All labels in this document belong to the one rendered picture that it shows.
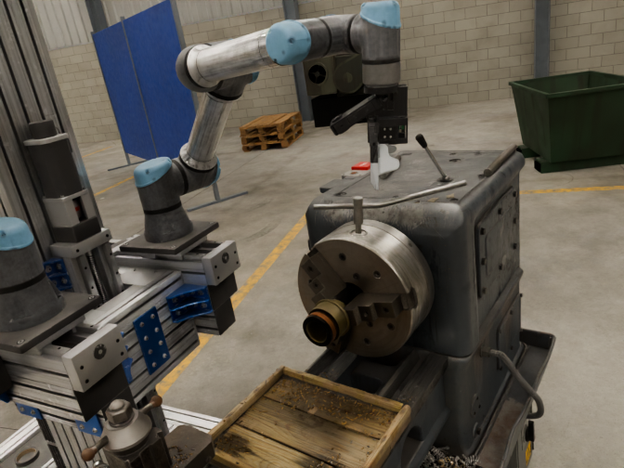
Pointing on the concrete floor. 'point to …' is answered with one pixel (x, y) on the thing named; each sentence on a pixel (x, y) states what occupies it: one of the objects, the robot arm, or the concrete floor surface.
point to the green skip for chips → (571, 120)
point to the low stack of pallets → (271, 131)
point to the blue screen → (149, 85)
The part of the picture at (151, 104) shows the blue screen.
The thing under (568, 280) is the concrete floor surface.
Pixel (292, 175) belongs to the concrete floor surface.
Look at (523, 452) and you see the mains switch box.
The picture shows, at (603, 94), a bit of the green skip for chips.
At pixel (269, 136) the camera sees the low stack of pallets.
